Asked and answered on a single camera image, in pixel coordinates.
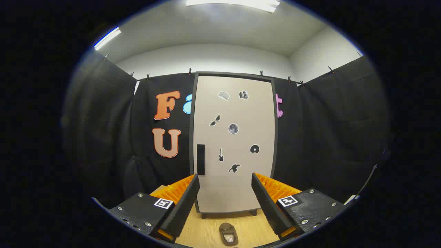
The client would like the black backdrop cloth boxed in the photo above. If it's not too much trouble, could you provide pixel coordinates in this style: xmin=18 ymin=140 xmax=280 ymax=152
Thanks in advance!
xmin=64 ymin=52 xmax=391 ymax=207

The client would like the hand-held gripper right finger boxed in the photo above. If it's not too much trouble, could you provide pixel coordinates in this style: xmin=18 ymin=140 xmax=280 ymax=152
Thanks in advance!
xmin=251 ymin=172 xmax=347 ymax=241

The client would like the brown fuzzy shoe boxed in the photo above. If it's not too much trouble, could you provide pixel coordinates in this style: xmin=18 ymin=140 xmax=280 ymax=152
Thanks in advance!
xmin=219 ymin=223 xmax=239 ymax=246

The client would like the black door handle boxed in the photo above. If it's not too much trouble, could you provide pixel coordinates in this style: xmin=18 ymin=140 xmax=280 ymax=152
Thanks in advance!
xmin=197 ymin=144 xmax=205 ymax=176

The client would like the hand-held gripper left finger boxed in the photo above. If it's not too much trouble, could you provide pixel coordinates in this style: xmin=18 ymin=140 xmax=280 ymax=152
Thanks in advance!
xmin=91 ymin=174 xmax=201 ymax=244

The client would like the long ceiling light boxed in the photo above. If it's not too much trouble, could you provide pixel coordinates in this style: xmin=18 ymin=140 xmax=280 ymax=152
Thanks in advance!
xmin=94 ymin=27 xmax=122 ymax=51
xmin=186 ymin=0 xmax=280 ymax=13

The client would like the dark grey shoe cabinet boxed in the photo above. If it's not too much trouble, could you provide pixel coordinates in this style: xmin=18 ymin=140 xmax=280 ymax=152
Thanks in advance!
xmin=189 ymin=72 xmax=278 ymax=219

